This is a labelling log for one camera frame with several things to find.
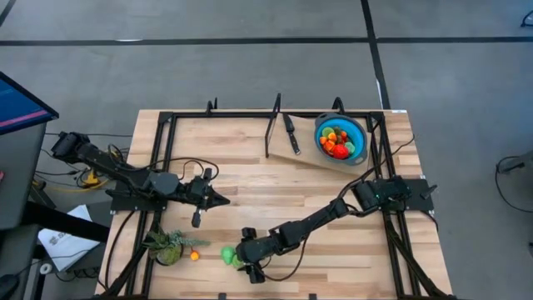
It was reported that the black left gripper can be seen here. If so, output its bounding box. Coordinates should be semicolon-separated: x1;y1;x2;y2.
187;167;231;229

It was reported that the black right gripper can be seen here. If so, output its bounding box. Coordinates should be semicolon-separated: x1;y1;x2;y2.
236;227;267;285

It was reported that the green toy fruit half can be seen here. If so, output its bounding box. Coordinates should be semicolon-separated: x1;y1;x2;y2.
220;245;237;267

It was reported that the black kitchen knife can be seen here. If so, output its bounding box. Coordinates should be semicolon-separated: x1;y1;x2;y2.
281;112;302;157

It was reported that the blue collapsible bowl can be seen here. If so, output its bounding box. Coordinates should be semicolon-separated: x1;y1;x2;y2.
313;112;371;167

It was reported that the red toy bell pepper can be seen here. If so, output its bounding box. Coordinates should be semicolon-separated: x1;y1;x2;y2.
332;143;351;161

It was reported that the green potted plant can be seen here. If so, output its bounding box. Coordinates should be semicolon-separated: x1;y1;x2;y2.
142;227;212;267

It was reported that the black cart beam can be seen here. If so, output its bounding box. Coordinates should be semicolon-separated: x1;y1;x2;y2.
22;202;112;243

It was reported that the white paper sheet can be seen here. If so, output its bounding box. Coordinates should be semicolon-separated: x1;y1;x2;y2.
37;203;102;273

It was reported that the grey workstation cabinet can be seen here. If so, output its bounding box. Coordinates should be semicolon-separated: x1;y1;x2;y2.
0;122;47;231

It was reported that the monitor with blue screen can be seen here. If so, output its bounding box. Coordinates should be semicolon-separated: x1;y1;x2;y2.
0;70;60;137

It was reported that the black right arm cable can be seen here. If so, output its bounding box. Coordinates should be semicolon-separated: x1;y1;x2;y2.
253;135;416;283

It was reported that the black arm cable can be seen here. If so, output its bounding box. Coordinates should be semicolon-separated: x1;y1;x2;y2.
107;143;221;181
253;135;416;283

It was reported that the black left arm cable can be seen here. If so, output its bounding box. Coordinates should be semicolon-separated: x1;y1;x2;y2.
107;143;221;181

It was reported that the black aluminium table frame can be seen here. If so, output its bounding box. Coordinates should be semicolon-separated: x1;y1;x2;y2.
94;108;458;300

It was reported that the yellow cable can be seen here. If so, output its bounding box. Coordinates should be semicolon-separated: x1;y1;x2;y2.
35;149;122;194

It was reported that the black floor cable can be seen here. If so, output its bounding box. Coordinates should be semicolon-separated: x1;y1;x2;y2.
494;150;533;214

